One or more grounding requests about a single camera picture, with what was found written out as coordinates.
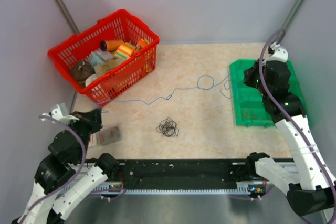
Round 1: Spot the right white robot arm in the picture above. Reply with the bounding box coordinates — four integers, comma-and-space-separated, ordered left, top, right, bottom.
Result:
244, 60, 335, 216

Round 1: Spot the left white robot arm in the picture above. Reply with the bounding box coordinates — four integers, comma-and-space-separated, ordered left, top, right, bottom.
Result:
12, 104, 121, 223

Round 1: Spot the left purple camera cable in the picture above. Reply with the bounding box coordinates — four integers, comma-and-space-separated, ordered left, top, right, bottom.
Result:
15, 115, 128, 224

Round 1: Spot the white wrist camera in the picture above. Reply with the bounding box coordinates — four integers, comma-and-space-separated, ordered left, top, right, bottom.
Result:
267, 46, 288, 63
39, 103, 79, 125

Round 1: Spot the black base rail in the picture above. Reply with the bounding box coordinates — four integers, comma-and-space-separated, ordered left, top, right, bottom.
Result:
110, 159, 262, 191

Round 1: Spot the yellow striped sponge pack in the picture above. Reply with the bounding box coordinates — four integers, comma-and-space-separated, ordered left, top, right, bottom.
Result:
114, 42, 136, 59

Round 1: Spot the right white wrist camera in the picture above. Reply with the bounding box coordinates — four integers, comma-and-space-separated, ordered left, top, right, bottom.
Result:
267, 46, 288, 63

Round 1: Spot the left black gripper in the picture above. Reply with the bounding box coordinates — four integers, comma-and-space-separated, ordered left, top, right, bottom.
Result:
64, 106, 103, 163

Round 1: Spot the thin blue wire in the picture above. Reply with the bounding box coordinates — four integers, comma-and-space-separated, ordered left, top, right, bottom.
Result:
93, 70, 238, 114

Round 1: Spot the tangled dark wire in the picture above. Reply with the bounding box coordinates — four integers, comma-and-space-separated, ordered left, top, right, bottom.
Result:
155, 119, 180, 138

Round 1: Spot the red plastic shopping basket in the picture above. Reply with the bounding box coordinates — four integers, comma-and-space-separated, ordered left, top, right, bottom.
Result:
48, 9, 160, 106

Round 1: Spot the pale blue box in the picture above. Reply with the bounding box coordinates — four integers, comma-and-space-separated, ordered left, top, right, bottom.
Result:
88, 49, 114, 67

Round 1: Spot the brown round bun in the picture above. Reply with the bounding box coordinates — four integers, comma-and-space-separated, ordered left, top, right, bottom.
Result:
70, 60, 95, 82

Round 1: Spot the green compartment tray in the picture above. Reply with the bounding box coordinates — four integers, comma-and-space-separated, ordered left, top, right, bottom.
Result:
229, 59, 312, 129

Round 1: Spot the brown cardboard box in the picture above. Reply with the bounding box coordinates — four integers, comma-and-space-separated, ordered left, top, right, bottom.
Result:
94, 58, 124, 78

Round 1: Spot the orange snack packet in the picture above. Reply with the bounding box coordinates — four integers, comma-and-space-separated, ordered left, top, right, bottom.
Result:
136, 38, 149, 51

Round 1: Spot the white round lid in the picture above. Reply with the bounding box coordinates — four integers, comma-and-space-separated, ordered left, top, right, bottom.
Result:
85, 74, 98, 87

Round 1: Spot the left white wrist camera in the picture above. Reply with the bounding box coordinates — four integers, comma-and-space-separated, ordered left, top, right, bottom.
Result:
39, 103, 79, 125

